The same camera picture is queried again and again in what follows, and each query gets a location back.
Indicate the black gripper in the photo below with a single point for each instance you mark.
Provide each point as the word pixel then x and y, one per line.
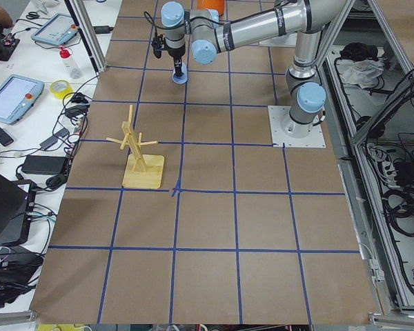
pixel 175 53

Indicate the light blue plastic cup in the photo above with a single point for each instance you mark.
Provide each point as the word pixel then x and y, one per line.
pixel 180 74

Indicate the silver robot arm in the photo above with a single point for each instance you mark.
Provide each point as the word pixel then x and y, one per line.
pixel 307 19

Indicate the wooden cup rack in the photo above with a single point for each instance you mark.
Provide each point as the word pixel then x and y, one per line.
pixel 143 171

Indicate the orange can with silver lid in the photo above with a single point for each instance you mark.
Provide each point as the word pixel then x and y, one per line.
pixel 218 5

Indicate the black power adapter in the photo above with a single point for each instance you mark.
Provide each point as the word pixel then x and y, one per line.
pixel 103 29

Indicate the red cap squeeze bottle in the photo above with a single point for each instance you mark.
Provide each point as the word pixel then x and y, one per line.
pixel 70 64

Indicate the yellow tape roll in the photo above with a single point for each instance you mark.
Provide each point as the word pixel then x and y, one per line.
pixel 60 89

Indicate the far teach pendant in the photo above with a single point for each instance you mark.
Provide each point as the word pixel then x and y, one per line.
pixel 57 31

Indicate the teach pendant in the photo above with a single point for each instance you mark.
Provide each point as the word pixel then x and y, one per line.
pixel 17 95
pixel 57 31

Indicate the near teach pendant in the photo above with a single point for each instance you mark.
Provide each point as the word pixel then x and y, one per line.
pixel 17 95

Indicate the large black power brick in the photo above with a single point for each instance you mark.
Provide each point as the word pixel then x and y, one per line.
pixel 45 165

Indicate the white crumpled cloth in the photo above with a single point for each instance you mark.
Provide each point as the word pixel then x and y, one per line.
pixel 364 73

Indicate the black smartphone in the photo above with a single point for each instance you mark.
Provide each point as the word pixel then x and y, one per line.
pixel 5 138

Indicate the black laptop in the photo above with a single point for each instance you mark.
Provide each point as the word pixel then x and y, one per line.
pixel 16 202

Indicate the aluminium frame post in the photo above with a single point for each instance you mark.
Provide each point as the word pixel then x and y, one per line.
pixel 87 33

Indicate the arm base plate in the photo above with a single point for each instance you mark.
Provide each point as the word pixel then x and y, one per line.
pixel 285 133
pixel 285 41

